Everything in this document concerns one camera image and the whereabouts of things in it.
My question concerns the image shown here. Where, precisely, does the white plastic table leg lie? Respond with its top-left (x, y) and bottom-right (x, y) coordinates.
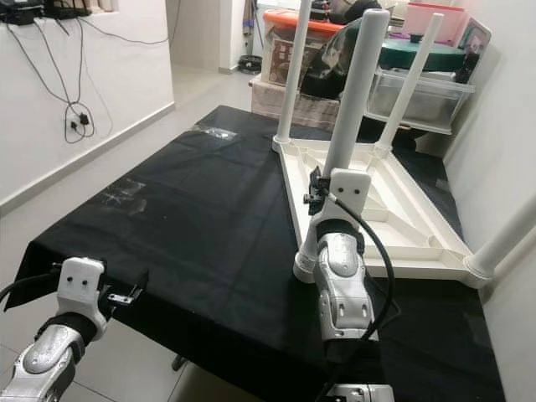
top-left (275, 0), bottom-right (316, 145)
top-left (463, 195), bottom-right (536, 281)
top-left (293, 8), bottom-right (391, 284)
top-left (375, 13), bottom-right (445, 157)

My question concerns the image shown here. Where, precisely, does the black tablecloth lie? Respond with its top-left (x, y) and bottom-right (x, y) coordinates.
top-left (7, 105), bottom-right (508, 402)

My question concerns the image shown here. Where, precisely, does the flat clear tape patch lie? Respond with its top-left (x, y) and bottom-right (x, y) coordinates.
top-left (102, 180), bottom-right (150, 214)

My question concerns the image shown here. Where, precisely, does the white plastic table top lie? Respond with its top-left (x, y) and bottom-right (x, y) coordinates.
top-left (272, 134), bottom-right (493, 290)

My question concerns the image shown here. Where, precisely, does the patterned cloth covered bench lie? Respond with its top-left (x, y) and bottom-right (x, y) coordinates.
top-left (250, 74), bottom-right (336, 135)

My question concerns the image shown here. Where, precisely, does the crumpled clear tape piece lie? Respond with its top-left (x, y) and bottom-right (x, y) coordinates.
top-left (194, 125), bottom-right (237, 141)

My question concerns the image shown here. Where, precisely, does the brown printed carton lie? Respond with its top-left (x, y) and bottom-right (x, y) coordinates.
top-left (268, 38), bottom-right (294, 85)

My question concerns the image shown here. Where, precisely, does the shiny black plastic bag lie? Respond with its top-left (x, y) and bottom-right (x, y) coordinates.
top-left (300, 0), bottom-right (382, 100)

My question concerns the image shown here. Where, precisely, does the clear plastic food container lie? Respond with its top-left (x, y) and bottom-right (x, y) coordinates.
top-left (367, 67), bottom-right (476, 133)

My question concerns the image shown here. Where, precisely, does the clear bin with orange lid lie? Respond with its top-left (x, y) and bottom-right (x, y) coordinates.
top-left (261, 8), bottom-right (343, 86)

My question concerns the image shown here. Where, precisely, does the green round pot lid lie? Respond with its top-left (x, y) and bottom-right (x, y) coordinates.
top-left (379, 38), bottom-right (468, 72)

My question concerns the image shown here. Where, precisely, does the pink purple container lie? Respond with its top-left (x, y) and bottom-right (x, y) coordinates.
top-left (402, 3), bottom-right (468, 44)

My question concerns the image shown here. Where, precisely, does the dark green tray with label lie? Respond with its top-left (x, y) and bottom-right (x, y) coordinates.
top-left (459, 17), bottom-right (493, 83)

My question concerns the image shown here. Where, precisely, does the black set-top box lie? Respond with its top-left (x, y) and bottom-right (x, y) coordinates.
top-left (0, 0), bottom-right (44, 24)

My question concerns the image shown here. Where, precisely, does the black wifi router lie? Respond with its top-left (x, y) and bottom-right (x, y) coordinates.
top-left (44, 0), bottom-right (93, 19)

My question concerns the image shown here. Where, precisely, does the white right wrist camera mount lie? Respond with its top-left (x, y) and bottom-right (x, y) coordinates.
top-left (318, 167), bottom-right (373, 237)

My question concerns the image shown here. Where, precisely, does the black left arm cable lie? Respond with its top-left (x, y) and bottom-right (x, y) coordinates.
top-left (0, 270), bottom-right (64, 312)

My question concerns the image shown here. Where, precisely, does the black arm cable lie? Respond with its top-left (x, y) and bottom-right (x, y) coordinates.
top-left (335, 197), bottom-right (397, 402)
top-left (0, 270), bottom-right (64, 312)

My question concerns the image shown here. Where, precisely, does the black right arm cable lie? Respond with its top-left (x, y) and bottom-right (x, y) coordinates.
top-left (335, 197), bottom-right (397, 402)

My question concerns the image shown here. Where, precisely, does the black coiled hose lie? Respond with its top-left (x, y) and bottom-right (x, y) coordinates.
top-left (236, 54), bottom-right (262, 75)

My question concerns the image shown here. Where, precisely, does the black wall power plug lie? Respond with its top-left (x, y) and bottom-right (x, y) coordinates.
top-left (74, 109), bottom-right (95, 131)

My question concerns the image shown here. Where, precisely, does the thin black floor cable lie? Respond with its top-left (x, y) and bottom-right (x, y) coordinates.
top-left (8, 21), bottom-right (110, 145)
top-left (84, 0), bottom-right (181, 47)

